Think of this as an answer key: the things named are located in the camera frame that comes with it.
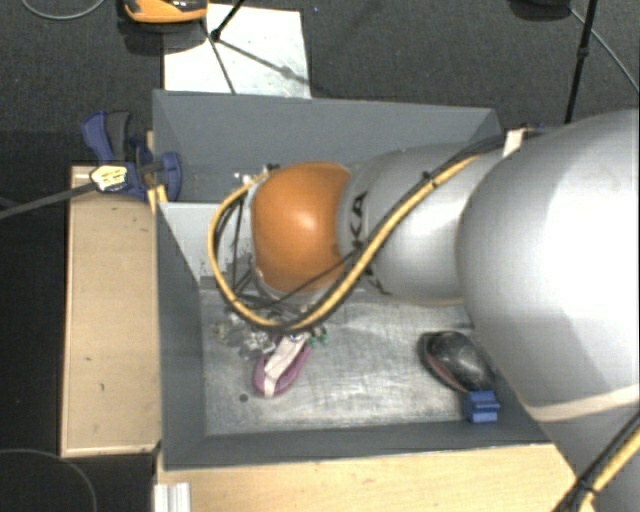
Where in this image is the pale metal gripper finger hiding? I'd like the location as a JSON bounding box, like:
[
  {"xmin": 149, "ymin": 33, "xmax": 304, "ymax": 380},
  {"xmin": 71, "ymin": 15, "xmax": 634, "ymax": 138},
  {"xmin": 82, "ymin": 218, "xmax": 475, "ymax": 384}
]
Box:
[
  {"xmin": 211, "ymin": 310, "xmax": 250, "ymax": 349},
  {"xmin": 238, "ymin": 331, "xmax": 274, "ymax": 360}
]

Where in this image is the purple and white oval thing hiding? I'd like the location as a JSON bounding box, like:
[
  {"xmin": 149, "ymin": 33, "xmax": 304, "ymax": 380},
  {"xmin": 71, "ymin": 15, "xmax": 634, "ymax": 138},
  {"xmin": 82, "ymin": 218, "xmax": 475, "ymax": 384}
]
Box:
[{"xmin": 250, "ymin": 333, "xmax": 314, "ymax": 400}]

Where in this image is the grey metal bin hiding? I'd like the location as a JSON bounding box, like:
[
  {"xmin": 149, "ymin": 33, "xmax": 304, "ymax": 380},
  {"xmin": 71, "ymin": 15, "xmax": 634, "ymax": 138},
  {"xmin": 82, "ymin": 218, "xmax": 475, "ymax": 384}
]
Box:
[{"xmin": 151, "ymin": 88, "xmax": 552, "ymax": 471}]

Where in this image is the pale wood board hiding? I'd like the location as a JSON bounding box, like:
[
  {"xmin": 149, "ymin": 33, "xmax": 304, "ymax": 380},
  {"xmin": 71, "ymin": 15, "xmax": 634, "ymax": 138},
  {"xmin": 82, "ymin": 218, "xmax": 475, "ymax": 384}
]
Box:
[{"xmin": 59, "ymin": 166, "xmax": 164, "ymax": 459}]

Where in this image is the black computer mouse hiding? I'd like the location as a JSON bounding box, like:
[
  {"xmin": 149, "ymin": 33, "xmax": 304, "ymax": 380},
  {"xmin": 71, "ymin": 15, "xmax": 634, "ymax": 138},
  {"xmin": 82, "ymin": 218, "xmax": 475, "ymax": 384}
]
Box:
[{"xmin": 416, "ymin": 330, "xmax": 497, "ymax": 394}]

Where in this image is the blue ribbed block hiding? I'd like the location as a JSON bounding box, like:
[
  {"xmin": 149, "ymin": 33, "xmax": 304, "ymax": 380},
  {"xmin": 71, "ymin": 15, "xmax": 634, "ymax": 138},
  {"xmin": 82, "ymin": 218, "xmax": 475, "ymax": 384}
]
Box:
[{"xmin": 462, "ymin": 390, "xmax": 502, "ymax": 424}]

